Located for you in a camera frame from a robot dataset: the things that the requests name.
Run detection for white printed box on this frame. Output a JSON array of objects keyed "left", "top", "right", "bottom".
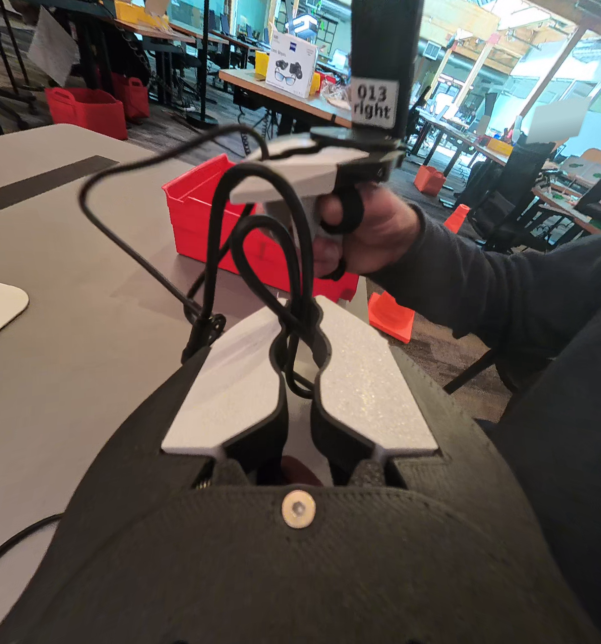
[{"left": 265, "top": 33, "right": 317, "bottom": 99}]

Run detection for black smooth usb-c cable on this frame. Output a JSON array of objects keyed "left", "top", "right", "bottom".
[{"left": 78, "top": 126, "right": 331, "bottom": 399}]

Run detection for black office chair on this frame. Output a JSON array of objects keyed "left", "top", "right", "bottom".
[{"left": 474, "top": 143, "right": 557, "bottom": 252}]

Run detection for red plastic bin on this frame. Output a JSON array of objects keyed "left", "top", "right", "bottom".
[{"left": 162, "top": 153, "right": 360, "bottom": 303}]

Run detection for black pole stand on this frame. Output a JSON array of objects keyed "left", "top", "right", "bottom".
[{"left": 187, "top": 0, "right": 218, "bottom": 126}]

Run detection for person's right hand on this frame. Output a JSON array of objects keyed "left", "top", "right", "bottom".
[{"left": 312, "top": 182, "right": 425, "bottom": 280}]

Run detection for grey usb hub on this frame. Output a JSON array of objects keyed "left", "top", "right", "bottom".
[{"left": 0, "top": 513, "right": 63, "bottom": 575}]

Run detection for wooden work table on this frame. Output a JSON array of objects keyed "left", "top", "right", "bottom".
[{"left": 219, "top": 68, "right": 354, "bottom": 129}]

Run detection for person's right forearm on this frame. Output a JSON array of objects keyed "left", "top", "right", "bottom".
[{"left": 371, "top": 204, "right": 601, "bottom": 353}]

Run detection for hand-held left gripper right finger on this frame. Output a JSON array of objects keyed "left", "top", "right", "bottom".
[{"left": 311, "top": 295, "right": 439, "bottom": 460}]

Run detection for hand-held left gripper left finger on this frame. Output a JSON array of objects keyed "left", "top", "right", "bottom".
[{"left": 161, "top": 301, "right": 289, "bottom": 460}]

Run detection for red plastic crates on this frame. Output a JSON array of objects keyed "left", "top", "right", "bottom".
[{"left": 45, "top": 75, "right": 150, "bottom": 141}]

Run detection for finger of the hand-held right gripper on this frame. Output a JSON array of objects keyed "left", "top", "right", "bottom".
[
  {"left": 244, "top": 136, "right": 331, "bottom": 163},
  {"left": 229, "top": 150, "right": 371, "bottom": 204}
]

